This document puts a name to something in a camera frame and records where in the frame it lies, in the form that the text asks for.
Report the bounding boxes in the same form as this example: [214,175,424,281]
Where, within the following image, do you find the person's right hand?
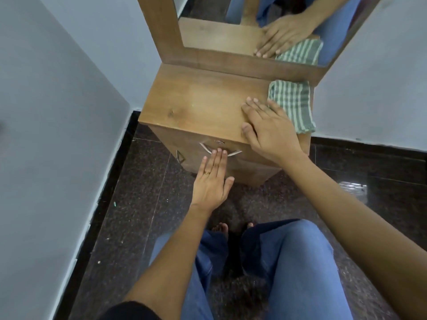
[241,97,309,165]

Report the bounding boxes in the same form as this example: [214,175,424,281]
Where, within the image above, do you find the person's left hand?
[191,148,235,214]

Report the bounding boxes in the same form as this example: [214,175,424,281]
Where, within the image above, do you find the person's right forearm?
[283,152,427,320]

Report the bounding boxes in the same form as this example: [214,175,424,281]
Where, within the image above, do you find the person's left forearm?
[123,203,214,315]

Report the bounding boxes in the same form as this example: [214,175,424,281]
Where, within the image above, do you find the green white striped cloth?
[268,80,317,134]

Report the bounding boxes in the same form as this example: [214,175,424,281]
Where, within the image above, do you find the person's left foot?
[210,223,229,238]

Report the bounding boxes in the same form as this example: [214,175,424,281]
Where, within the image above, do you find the wooden dressing table cabinet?
[138,62,317,188]

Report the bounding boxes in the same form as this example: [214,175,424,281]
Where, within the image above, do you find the mirror glass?
[173,0,364,67]

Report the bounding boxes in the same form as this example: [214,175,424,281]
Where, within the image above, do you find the blue jeans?
[148,219,354,320]

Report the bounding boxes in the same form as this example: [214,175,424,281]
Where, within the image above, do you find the black shirt sleeve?
[99,301,162,320]

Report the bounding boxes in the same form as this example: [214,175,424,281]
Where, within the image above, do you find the curved metal drawer handle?
[199,142,242,158]

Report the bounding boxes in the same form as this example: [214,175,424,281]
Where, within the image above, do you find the wooden mirror frame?
[136,0,384,88]

